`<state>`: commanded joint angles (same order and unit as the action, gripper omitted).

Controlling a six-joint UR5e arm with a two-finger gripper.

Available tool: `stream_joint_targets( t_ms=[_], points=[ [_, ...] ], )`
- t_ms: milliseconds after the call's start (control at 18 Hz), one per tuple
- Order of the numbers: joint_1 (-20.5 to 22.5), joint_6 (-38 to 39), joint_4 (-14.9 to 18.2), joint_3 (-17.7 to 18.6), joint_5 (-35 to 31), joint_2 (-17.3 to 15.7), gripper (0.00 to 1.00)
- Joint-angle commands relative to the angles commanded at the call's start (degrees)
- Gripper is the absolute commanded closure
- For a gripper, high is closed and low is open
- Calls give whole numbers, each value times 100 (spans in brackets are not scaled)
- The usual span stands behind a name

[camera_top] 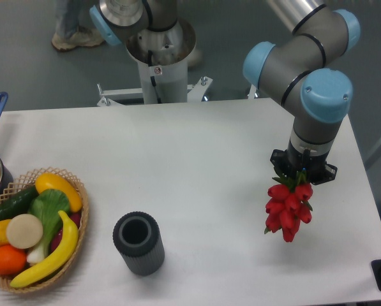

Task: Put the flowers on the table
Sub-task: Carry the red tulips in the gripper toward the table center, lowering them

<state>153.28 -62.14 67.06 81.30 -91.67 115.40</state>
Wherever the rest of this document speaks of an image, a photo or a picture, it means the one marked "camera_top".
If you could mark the green bok choy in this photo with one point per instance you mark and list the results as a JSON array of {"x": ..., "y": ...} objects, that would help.
[{"x": 45, "y": 207}]

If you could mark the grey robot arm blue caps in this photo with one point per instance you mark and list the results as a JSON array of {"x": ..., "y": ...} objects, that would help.
[{"x": 295, "y": 75}]

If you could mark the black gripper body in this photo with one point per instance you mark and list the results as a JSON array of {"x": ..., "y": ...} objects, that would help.
[{"x": 289, "y": 163}]

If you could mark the dark grey ribbed vase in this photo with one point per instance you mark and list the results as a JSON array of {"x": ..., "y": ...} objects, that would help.
[{"x": 137, "y": 238}]

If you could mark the person's shoe and leg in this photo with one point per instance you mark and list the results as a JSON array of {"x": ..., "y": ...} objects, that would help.
[{"x": 69, "y": 34}]

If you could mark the beige round disc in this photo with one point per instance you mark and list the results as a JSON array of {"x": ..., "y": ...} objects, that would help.
[{"x": 24, "y": 231}]

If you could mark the red tulip bouquet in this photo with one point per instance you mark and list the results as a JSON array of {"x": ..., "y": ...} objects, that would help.
[{"x": 289, "y": 204}]

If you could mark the yellow banana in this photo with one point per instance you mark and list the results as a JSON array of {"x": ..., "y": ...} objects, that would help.
[{"x": 53, "y": 261}]

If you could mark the orange fruit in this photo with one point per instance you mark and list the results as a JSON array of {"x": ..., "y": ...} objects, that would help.
[{"x": 12, "y": 260}]

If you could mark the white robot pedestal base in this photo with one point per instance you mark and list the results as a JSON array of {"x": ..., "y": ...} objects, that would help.
[{"x": 162, "y": 59}]

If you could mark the green cucumber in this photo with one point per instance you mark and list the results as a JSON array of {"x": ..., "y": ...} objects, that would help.
[{"x": 18, "y": 204}]

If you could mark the woven wicker basket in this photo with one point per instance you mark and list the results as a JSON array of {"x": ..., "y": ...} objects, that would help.
[{"x": 26, "y": 180}]

